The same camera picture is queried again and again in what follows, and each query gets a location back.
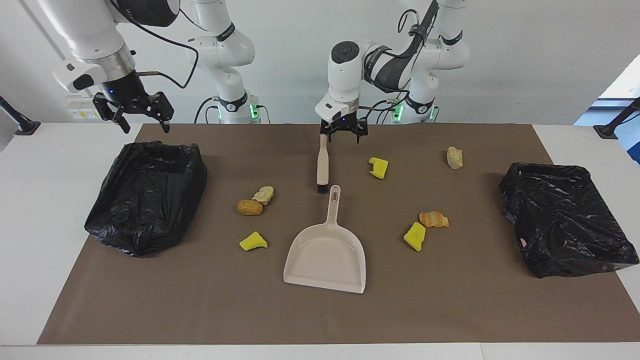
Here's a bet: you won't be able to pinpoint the black trash bag bin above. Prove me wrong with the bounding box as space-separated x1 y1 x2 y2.
84 141 208 258

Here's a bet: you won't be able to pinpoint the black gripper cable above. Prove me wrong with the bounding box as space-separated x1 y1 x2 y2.
107 0 201 90
359 0 441 113

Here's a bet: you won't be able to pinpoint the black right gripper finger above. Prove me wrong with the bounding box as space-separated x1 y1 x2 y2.
150 91 175 134
93 97 132 135

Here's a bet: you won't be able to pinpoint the yellow sponge piece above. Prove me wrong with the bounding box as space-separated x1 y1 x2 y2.
403 222 427 252
368 157 389 180
239 231 268 251

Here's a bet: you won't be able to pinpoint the brown table mat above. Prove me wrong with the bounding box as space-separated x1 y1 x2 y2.
37 123 640 346

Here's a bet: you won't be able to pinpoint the beige hand brush black bristles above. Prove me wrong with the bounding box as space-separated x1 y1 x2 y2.
315 134 330 195

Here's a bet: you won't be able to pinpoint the black bag bin pink spot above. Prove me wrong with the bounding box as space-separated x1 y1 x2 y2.
498 162 640 279

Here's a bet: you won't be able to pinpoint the beige plastic dustpan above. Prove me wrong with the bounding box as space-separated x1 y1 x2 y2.
283 185 367 295

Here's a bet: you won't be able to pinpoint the brown round bread piece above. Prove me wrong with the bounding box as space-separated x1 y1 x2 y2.
236 199 264 217

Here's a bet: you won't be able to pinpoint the orange striped bread piece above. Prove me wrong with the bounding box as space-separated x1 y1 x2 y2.
419 210 450 229

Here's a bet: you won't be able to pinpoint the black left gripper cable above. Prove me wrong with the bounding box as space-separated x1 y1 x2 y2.
359 0 441 113

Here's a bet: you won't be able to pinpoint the white wall cable conduit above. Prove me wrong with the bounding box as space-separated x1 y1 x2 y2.
20 0 66 61

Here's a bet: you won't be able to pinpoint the white wall socket box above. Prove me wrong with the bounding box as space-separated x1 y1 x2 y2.
66 92 103 121

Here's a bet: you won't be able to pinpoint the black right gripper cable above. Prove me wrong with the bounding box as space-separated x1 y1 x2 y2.
107 0 201 90

